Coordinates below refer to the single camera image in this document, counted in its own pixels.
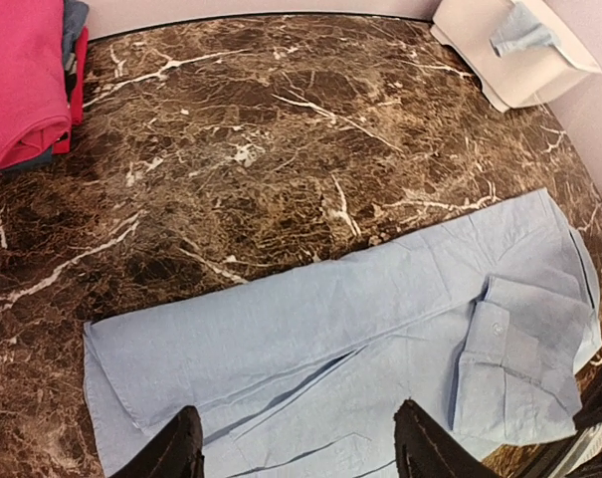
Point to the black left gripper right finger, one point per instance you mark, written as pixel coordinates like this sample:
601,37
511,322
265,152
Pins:
424,449

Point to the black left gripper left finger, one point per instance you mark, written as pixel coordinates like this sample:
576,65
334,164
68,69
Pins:
175,452

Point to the light blue button shirt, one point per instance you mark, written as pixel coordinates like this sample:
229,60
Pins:
483,320

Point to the folded red garment underneath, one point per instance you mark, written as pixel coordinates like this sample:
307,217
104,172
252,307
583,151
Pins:
74,78

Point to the folded pink red garment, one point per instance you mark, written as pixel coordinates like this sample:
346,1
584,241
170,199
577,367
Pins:
34,112

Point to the white plastic bin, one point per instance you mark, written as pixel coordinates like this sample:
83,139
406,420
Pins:
520,79

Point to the crumpled blue cloth in bin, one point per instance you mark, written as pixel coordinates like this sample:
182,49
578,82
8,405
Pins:
521,30

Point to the folded dark blue garment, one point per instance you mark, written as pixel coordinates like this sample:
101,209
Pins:
75,18

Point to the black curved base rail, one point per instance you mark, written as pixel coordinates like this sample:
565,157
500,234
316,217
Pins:
563,457

